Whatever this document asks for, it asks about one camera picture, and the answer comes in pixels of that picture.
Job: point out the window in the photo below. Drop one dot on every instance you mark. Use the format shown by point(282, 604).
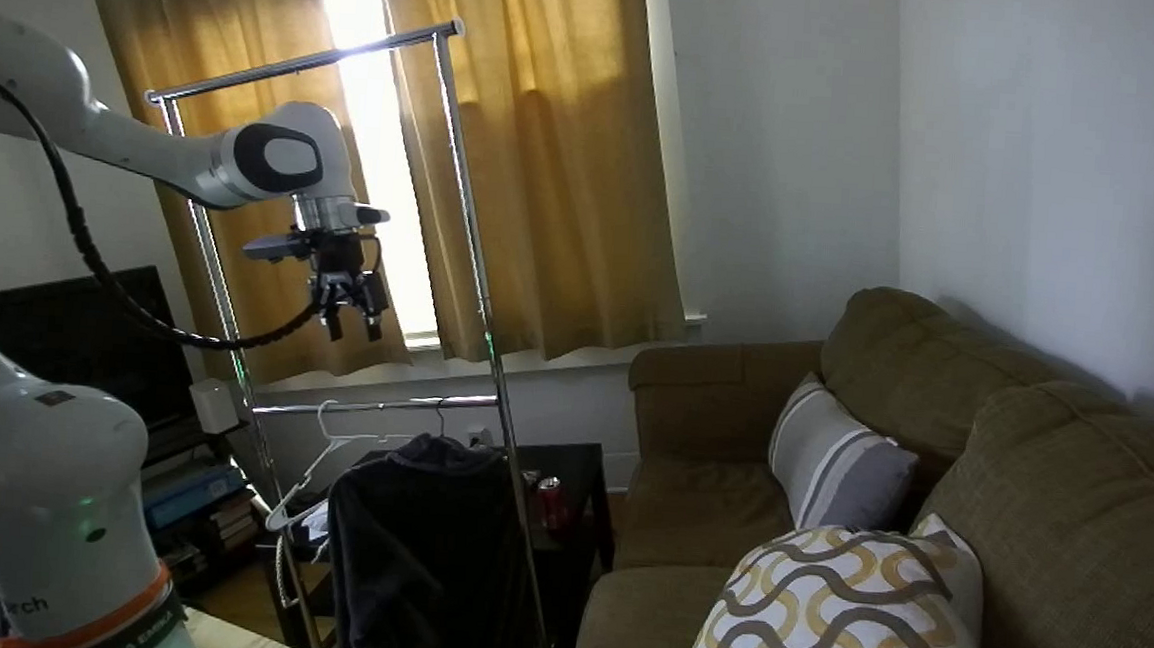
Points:
point(377, 152)

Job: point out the olive green sofa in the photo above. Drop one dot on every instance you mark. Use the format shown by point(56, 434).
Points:
point(1056, 514)

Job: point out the long metal rack rod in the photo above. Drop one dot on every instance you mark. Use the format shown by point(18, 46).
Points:
point(302, 62)

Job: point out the dark robe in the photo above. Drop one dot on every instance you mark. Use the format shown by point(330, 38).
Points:
point(423, 555)

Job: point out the wavy patterned pillow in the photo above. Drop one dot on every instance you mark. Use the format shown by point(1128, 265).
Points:
point(839, 621)

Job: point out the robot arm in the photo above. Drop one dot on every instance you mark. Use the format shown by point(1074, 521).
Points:
point(46, 492)

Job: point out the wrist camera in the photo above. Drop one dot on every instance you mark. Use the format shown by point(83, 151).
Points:
point(279, 245)

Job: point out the television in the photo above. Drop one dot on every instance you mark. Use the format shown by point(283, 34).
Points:
point(65, 343)

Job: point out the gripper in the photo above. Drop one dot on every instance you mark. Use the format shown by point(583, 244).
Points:
point(341, 254)

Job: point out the short metal rack rod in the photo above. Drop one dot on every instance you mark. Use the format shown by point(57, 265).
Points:
point(382, 405)

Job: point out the red can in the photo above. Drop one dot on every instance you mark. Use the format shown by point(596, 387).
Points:
point(553, 505)

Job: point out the metal clothes rack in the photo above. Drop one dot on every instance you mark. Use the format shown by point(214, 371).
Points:
point(465, 197)

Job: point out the grey striped pillow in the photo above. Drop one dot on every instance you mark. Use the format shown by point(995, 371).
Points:
point(829, 460)

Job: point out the stack of books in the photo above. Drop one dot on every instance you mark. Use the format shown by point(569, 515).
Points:
point(200, 511)

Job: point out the small white box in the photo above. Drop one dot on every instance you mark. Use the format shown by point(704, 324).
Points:
point(214, 406)

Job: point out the yellow curtain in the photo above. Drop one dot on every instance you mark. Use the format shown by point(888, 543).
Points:
point(547, 162)
point(204, 41)

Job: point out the black side table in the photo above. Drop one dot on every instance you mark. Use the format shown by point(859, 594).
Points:
point(583, 475)

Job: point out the white clothes hanger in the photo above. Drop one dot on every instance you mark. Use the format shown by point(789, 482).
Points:
point(302, 478)

